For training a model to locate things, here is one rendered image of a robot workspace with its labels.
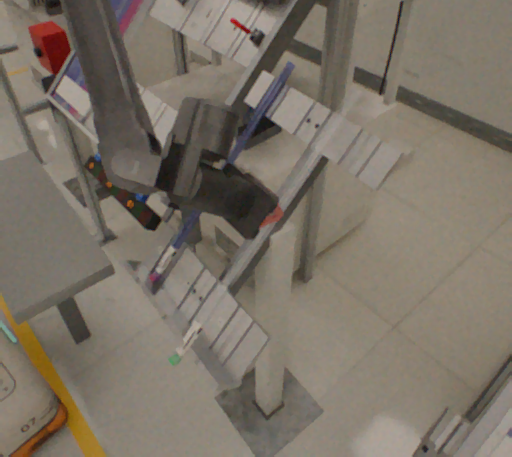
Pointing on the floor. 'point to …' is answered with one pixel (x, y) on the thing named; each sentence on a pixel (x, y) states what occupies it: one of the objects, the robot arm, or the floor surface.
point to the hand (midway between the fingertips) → (274, 212)
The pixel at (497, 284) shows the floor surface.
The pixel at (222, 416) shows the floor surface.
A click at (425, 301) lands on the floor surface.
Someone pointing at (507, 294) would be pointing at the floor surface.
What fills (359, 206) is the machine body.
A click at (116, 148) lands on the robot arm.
